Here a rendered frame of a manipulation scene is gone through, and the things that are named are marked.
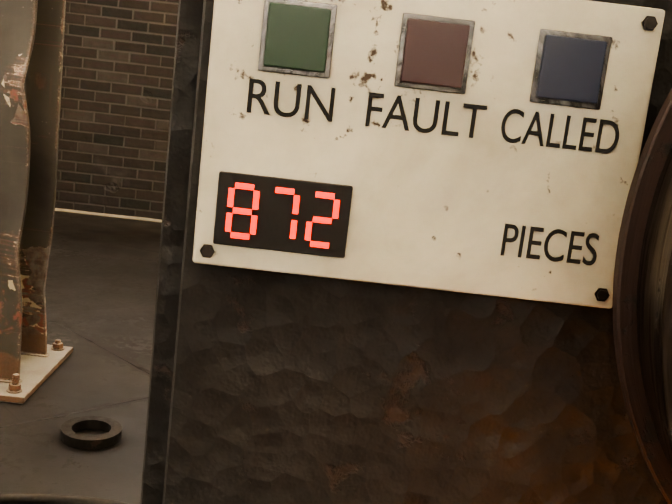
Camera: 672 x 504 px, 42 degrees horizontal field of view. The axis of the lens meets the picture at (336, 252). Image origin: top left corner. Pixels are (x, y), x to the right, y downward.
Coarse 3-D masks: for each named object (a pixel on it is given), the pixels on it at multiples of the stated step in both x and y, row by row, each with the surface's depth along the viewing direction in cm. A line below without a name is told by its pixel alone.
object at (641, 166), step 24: (648, 144) 46; (648, 168) 46; (648, 192) 46; (624, 216) 47; (624, 240) 47; (624, 264) 47; (624, 288) 47; (624, 312) 48; (624, 336) 48; (624, 360) 48; (624, 384) 48; (648, 408) 49; (648, 432) 49; (648, 456) 49
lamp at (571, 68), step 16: (544, 48) 51; (560, 48) 51; (576, 48) 51; (592, 48) 51; (544, 64) 51; (560, 64) 51; (576, 64) 51; (592, 64) 51; (544, 80) 51; (560, 80) 51; (576, 80) 51; (592, 80) 51; (544, 96) 52; (560, 96) 52; (576, 96) 52; (592, 96) 52
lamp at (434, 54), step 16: (416, 32) 51; (432, 32) 51; (448, 32) 51; (464, 32) 51; (416, 48) 51; (432, 48) 51; (448, 48) 51; (464, 48) 51; (416, 64) 51; (432, 64) 51; (448, 64) 51; (464, 64) 51; (400, 80) 52; (416, 80) 51; (432, 80) 51; (448, 80) 51
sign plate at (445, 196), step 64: (256, 0) 51; (320, 0) 51; (384, 0) 51; (448, 0) 51; (512, 0) 51; (576, 0) 51; (256, 64) 52; (384, 64) 52; (512, 64) 52; (640, 64) 52; (256, 128) 52; (320, 128) 52; (384, 128) 52; (448, 128) 52; (512, 128) 52; (576, 128) 52; (640, 128) 52; (384, 192) 53; (448, 192) 53; (512, 192) 53; (576, 192) 53; (256, 256) 54; (320, 256) 54; (384, 256) 54; (448, 256) 54; (512, 256) 54; (576, 256) 54
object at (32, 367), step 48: (0, 0) 283; (48, 0) 312; (0, 48) 286; (48, 48) 315; (0, 96) 289; (48, 96) 318; (0, 144) 292; (48, 144) 322; (0, 192) 295; (48, 192) 325; (0, 240) 297; (48, 240) 328; (0, 288) 301; (0, 336) 304; (0, 384) 304
